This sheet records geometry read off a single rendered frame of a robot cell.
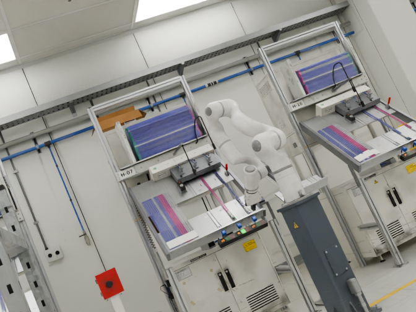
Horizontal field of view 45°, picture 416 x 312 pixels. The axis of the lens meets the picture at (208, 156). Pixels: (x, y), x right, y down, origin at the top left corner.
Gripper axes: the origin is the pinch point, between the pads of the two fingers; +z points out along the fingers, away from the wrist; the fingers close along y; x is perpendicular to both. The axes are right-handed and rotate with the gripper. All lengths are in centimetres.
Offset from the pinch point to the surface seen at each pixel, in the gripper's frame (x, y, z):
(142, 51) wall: 284, 30, 18
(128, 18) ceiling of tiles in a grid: 284, 23, -21
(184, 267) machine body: 14, -48, 41
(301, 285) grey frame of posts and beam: -36, 11, 46
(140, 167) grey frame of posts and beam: 82, -46, 3
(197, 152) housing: 73, -4, 2
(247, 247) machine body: 9.2, -2.4, 45.6
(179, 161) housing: 71, -19, 2
